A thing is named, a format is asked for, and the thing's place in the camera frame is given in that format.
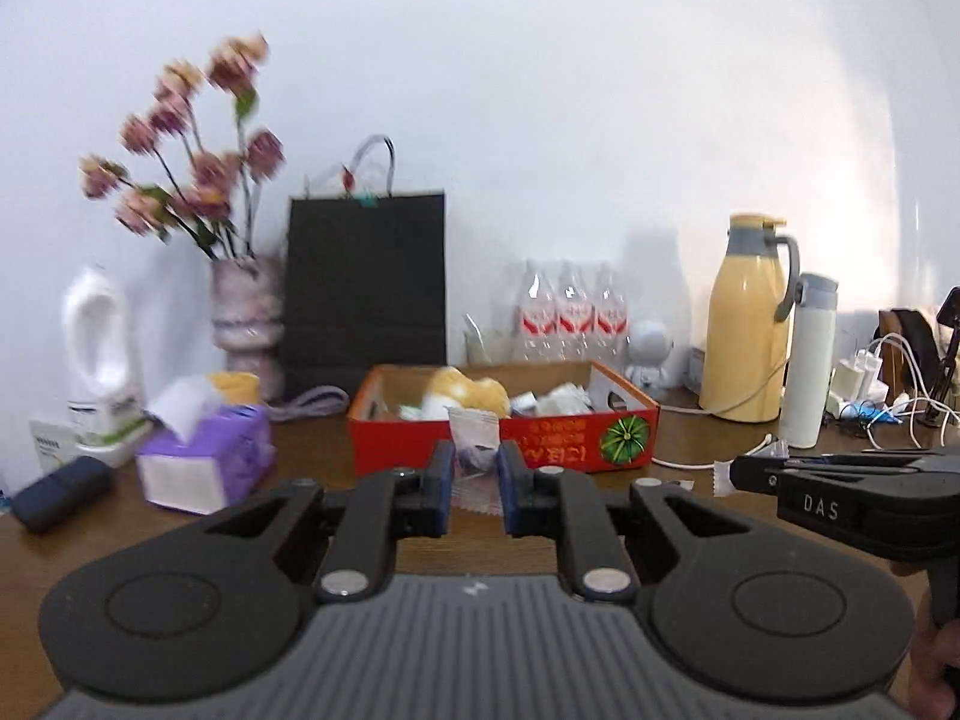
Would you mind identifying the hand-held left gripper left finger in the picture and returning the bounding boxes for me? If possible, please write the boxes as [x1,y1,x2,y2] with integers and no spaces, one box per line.
[202,439,458,605]

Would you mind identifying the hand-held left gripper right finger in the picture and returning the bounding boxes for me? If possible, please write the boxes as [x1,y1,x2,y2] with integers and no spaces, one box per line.
[496,439,758,605]

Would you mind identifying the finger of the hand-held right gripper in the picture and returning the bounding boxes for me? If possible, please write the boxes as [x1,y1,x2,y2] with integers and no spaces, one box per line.
[730,447,960,497]

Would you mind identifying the small white wrapper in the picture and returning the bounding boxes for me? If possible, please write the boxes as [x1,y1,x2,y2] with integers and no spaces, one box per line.
[712,441,788,500]

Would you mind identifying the grey white sachet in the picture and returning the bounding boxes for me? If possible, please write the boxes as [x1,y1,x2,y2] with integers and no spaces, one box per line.
[448,406,505,517]

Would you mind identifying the red cardboard box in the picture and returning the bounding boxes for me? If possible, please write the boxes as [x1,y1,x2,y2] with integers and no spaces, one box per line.
[346,360,661,478]

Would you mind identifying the person's right hand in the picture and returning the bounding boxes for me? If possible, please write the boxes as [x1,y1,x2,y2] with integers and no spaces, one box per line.
[907,611,960,720]

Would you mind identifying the white crumpled packets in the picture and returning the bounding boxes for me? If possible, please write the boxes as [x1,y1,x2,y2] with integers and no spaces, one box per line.
[534,381,595,418]

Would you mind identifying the white power strip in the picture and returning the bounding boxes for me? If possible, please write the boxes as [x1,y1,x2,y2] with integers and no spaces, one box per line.
[825,390,887,422]

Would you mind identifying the white bottle grey lid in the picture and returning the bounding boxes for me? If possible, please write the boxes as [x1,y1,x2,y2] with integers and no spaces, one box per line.
[778,272,839,449]

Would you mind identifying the white charger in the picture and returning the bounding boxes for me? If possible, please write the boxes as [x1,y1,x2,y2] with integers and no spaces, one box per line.
[836,358,886,398]

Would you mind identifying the clear glass cup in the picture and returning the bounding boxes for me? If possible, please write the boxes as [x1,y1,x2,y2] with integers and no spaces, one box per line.
[463,313,512,367]

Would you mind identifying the yellow thermos jug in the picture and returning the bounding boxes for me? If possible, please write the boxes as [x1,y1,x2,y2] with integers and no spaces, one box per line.
[699,214,800,423]

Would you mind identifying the white astronaut figure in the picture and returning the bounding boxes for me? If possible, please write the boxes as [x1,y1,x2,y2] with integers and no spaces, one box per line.
[625,320,676,389]

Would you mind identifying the dark wooden stand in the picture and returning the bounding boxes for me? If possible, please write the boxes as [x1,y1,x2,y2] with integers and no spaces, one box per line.
[874,307,942,402]

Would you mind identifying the black paper bag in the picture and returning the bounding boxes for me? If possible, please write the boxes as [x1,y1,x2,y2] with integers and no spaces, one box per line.
[285,135,449,398]

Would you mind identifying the black stand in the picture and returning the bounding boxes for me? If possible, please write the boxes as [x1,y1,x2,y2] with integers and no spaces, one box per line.
[926,286,960,425]

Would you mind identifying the small yellow object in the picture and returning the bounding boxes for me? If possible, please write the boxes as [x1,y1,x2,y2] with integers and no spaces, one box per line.
[210,371,262,406]

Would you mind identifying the purple tissue pack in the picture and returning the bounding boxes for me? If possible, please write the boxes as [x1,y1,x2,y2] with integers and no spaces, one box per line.
[137,375,275,517]

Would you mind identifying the pink white fuzzy vase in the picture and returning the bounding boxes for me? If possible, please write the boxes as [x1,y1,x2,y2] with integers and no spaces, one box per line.
[208,255,287,402]

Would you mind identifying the dark blue case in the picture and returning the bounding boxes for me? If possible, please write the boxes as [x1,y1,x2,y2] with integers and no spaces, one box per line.
[11,456,113,533]

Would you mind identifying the dried pink rose bouquet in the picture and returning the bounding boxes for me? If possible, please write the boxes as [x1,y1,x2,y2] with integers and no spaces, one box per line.
[79,34,287,262]

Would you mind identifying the white detergent bottle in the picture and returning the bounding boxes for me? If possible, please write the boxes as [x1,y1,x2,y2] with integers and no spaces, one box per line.
[61,266,155,470]

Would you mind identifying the white card box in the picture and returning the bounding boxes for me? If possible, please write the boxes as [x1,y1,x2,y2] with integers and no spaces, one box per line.
[30,418,80,475]

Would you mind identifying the white charging cable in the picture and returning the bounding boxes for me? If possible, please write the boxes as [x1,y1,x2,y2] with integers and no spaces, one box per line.
[862,334,960,451]

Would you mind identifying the blue cable connector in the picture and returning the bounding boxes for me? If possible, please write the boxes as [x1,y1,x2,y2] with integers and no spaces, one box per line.
[844,401,905,428]

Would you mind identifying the white jug power cord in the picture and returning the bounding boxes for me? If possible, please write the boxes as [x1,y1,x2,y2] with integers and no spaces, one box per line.
[658,371,792,418]

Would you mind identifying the purple cord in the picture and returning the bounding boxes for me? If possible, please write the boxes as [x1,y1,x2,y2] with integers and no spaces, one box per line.
[266,386,352,422]

